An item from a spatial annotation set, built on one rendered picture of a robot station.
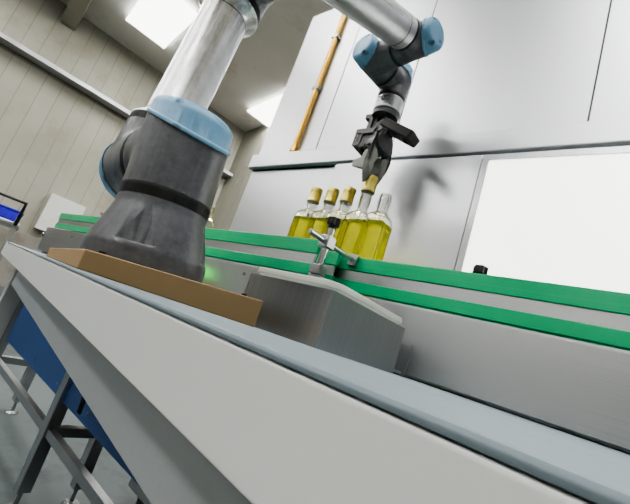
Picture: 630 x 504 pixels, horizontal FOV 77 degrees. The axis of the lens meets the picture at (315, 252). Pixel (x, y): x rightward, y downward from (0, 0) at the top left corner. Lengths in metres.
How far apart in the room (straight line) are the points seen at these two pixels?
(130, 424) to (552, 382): 0.56
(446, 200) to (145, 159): 0.74
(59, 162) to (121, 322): 7.02
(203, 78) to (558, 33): 0.92
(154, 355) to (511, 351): 0.60
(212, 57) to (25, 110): 6.61
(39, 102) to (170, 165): 6.87
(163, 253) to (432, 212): 0.73
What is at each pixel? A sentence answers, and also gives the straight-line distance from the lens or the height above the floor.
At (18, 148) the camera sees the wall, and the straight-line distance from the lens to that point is 7.20.
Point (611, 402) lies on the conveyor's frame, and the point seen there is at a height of 0.81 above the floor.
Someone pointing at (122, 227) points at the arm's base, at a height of 0.81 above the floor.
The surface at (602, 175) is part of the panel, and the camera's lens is 1.00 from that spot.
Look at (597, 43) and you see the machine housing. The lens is 1.26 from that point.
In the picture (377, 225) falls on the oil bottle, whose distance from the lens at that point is 0.91.
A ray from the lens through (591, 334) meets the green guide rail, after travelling 0.71.
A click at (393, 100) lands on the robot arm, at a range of 1.12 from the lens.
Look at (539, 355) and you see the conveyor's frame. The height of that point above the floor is 0.84.
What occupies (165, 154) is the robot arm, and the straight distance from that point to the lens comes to 0.53.
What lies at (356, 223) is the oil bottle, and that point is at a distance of 0.95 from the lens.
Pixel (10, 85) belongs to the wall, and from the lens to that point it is 7.38.
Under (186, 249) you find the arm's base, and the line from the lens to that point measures 0.50.
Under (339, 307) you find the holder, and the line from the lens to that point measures 0.53.
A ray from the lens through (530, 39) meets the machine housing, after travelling 1.33.
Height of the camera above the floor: 0.75
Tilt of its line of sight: 12 degrees up
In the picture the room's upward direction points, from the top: 19 degrees clockwise
